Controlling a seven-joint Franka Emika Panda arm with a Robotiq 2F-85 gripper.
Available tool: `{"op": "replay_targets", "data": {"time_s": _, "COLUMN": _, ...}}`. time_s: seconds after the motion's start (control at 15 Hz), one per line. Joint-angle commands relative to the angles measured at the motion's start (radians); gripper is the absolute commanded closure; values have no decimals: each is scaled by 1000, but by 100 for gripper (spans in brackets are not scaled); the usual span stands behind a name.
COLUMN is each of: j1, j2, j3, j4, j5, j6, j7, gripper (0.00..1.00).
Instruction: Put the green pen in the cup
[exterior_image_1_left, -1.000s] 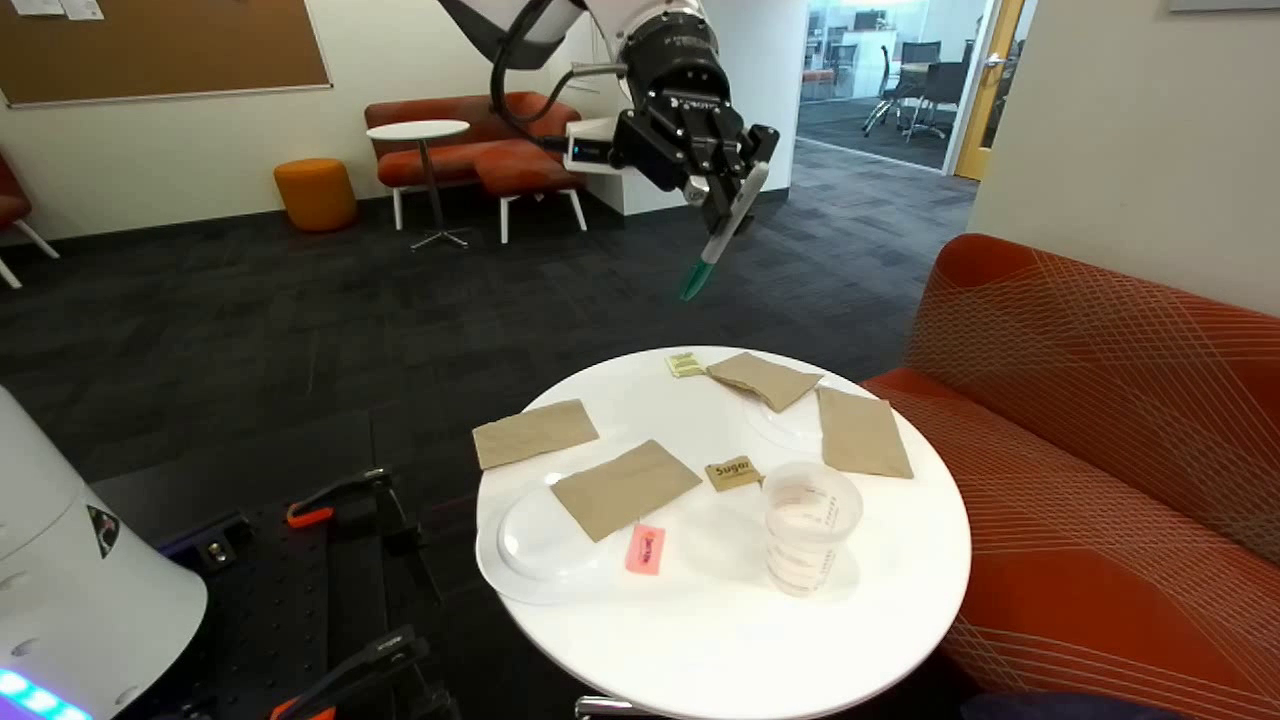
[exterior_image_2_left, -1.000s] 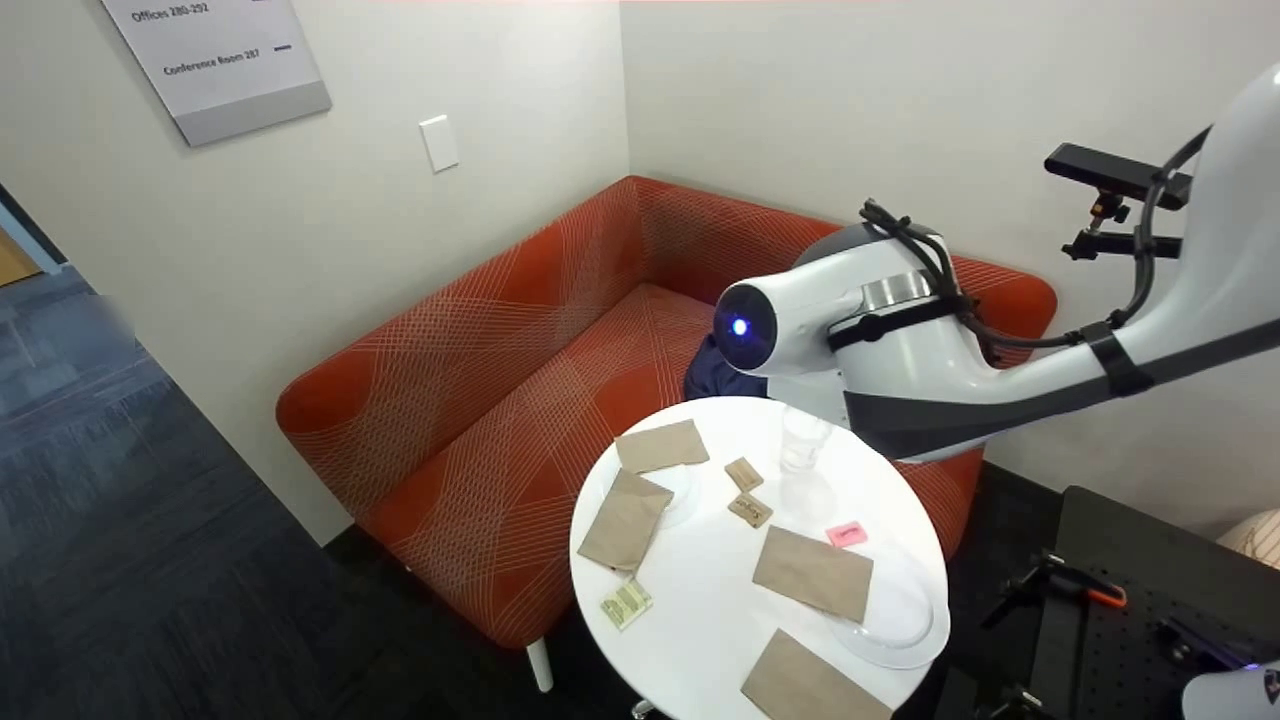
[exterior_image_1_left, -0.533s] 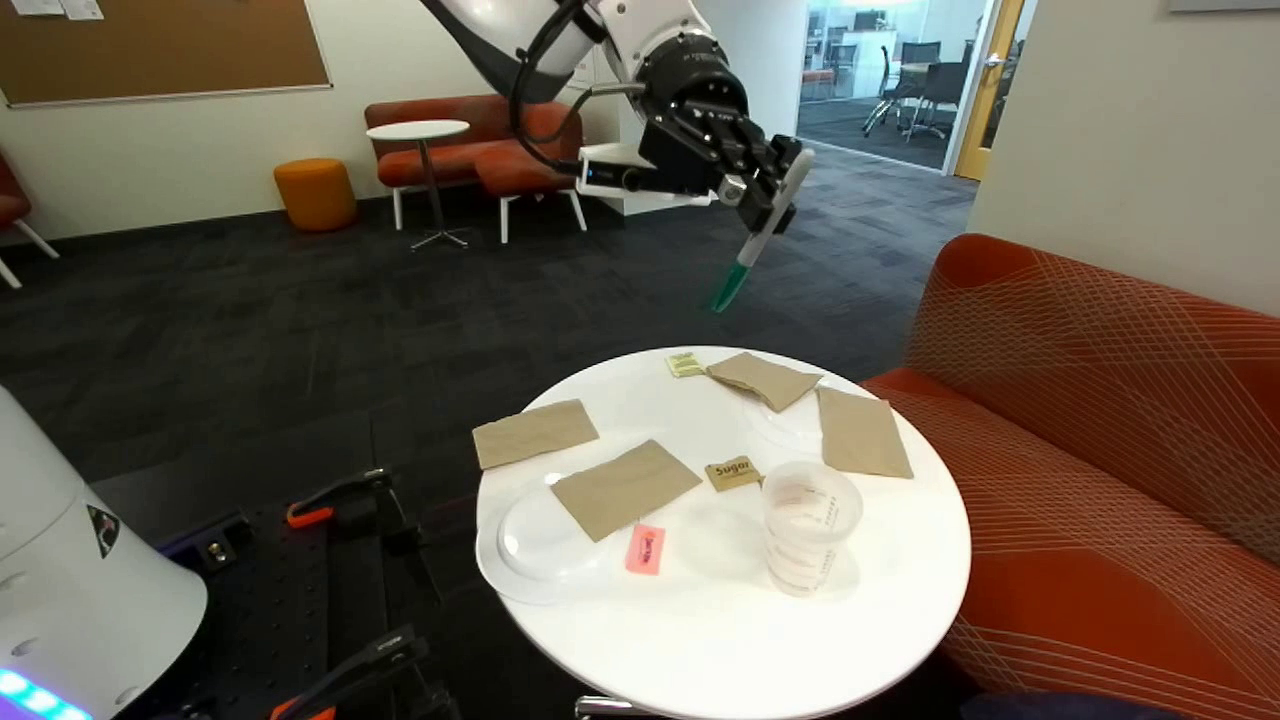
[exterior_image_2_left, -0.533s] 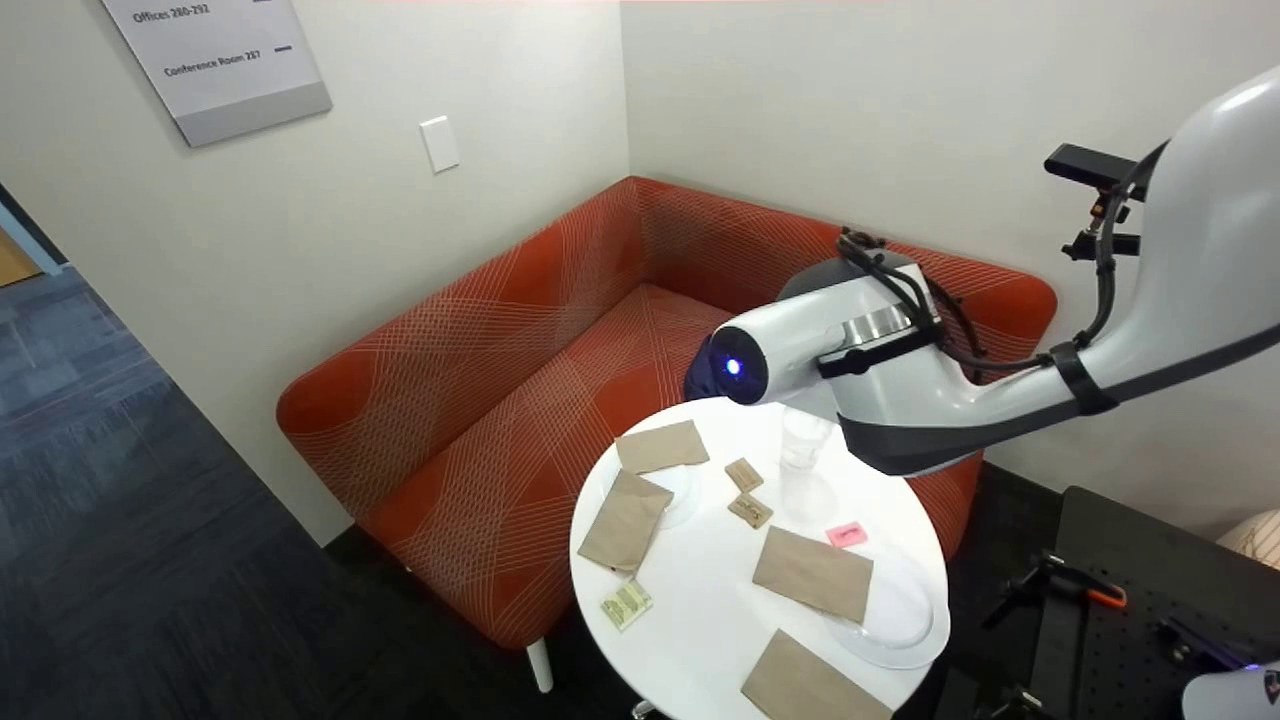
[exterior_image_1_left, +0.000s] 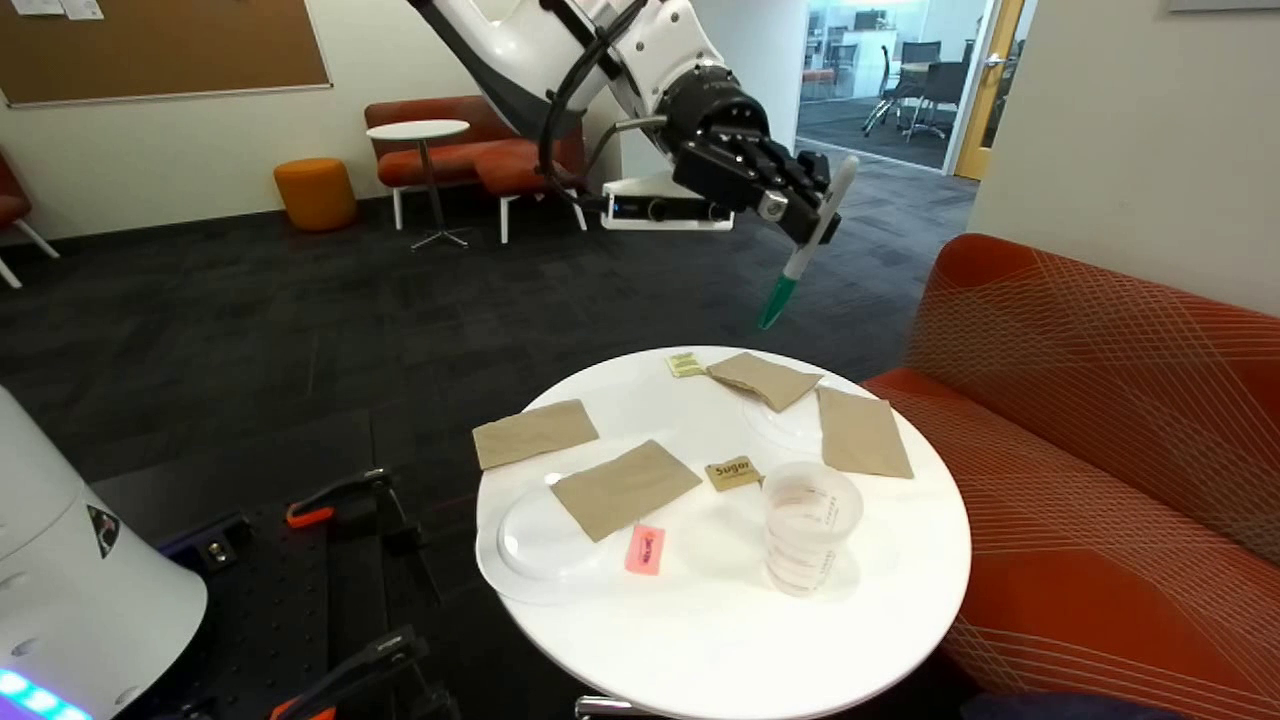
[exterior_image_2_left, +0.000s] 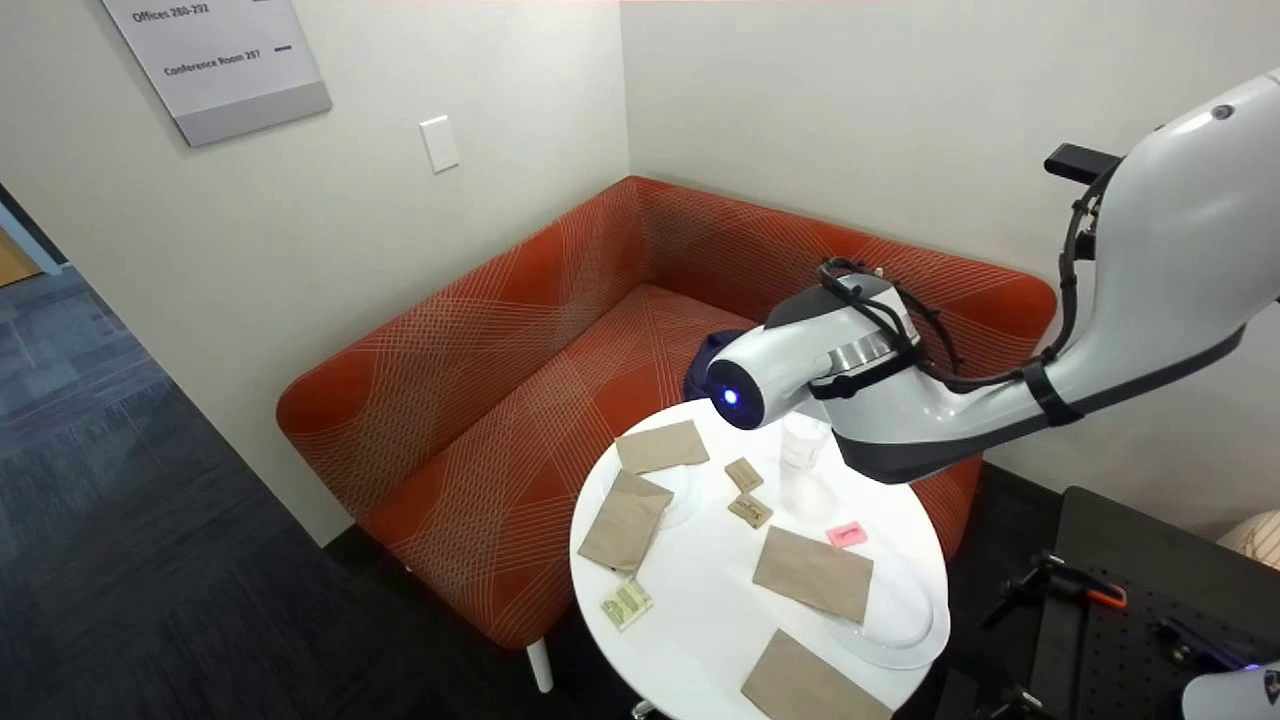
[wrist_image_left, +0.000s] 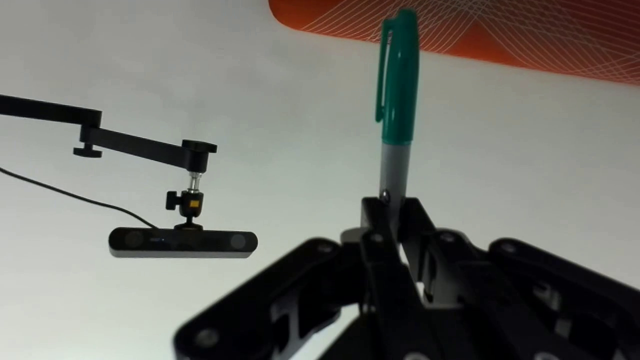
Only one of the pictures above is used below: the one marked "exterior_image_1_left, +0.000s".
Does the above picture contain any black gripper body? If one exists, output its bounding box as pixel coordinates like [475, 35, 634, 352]
[657, 64, 807, 221]

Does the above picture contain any black cable on robot arm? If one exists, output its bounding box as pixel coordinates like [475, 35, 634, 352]
[537, 0, 674, 182]

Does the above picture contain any white paper on cork board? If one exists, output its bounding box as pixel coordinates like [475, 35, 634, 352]
[7, 0, 109, 23]

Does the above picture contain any orange patterned sofa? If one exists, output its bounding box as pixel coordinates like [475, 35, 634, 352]
[866, 232, 1280, 720]

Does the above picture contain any white round table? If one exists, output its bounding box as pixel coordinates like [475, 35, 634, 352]
[473, 344, 976, 720]

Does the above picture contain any black clamp orange handle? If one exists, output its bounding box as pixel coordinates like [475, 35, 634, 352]
[282, 464, 434, 554]
[261, 630, 464, 720]

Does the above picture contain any orange chair with metal legs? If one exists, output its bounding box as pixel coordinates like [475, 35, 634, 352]
[0, 147, 65, 293]

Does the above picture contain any pink sweetener packet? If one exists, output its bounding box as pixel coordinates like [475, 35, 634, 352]
[621, 522, 669, 579]

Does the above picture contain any small white side table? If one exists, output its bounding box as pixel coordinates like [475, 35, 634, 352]
[366, 117, 475, 256]

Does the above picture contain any white floor device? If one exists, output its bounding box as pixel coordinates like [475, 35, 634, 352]
[596, 177, 739, 235]

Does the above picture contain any brown cork board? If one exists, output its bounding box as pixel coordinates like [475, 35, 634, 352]
[0, 0, 331, 107]

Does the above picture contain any black office chair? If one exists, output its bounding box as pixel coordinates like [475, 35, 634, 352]
[861, 35, 969, 140]

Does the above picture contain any brown packet printed Sugar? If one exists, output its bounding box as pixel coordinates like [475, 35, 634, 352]
[699, 454, 767, 498]

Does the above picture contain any green marker pen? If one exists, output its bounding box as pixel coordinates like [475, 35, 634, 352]
[755, 152, 866, 333]

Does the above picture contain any clear plastic cup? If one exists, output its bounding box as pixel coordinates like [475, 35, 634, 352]
[759, 455, 868, 595]

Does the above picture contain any orange bench with white legs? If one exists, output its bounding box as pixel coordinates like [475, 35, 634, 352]
[360, 94, 594, 250]

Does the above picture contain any round orange ottoman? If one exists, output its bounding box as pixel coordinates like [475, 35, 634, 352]
[273, 157, 366, 235]

